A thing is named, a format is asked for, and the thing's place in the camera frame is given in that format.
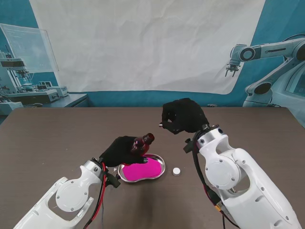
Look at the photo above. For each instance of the magenta tray liner pad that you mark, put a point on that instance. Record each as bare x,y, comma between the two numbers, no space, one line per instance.
147,170

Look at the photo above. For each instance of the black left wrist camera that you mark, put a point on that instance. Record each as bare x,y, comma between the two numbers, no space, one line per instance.
114,180

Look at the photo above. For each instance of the steel kidney-shaped tray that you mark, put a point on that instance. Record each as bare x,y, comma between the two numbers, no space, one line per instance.
162,164

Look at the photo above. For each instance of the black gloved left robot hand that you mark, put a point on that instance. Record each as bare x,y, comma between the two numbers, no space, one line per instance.
119,152

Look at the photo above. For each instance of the blue lab print banner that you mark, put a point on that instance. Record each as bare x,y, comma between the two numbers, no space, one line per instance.
14,14

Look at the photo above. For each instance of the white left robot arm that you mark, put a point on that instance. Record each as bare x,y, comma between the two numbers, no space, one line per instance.
71,198

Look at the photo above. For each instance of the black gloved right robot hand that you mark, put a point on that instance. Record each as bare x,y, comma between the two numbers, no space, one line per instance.
190,114

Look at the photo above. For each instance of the red transparent sample bottle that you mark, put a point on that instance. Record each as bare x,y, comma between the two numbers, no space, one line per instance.
140,149

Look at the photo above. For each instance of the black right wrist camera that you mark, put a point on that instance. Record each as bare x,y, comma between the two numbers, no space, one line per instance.
188,146

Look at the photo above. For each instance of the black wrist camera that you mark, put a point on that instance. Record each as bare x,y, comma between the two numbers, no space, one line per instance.
188,146
114,180

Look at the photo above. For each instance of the white round bottle cap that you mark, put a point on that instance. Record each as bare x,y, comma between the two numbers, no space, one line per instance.
176,171

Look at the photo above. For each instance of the white wrinkled backdrop sheet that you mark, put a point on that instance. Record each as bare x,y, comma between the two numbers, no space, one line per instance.
143,47

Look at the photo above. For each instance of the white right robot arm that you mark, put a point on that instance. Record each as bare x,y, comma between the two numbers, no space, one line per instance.
221,169

